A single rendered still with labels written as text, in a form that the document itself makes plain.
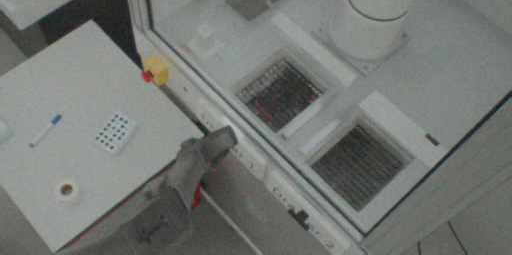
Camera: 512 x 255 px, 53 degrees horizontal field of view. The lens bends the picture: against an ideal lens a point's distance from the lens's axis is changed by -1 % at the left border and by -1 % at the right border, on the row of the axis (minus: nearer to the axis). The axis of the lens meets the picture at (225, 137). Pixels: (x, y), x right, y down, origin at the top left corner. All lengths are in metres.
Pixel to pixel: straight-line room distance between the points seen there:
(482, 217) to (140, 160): 1.68
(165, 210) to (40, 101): 1.01
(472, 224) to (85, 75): 1.83
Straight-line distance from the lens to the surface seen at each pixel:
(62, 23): 2.06
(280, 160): 1.39
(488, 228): 2.68
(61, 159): 1.69
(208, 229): 2.34
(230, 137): 1.28
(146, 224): 0.84
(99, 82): 1.80
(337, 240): 1.41
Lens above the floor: 2.25
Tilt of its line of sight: 64 degrees down
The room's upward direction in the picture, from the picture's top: 5 degrees clockwise
